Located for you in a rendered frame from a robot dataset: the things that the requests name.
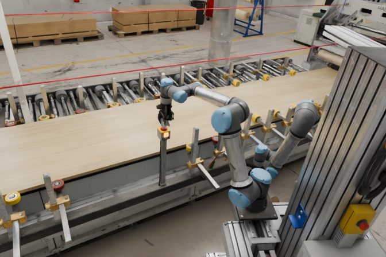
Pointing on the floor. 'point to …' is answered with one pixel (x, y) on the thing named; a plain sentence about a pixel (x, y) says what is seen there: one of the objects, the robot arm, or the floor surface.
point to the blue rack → (253, 14)
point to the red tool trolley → (209, 7)
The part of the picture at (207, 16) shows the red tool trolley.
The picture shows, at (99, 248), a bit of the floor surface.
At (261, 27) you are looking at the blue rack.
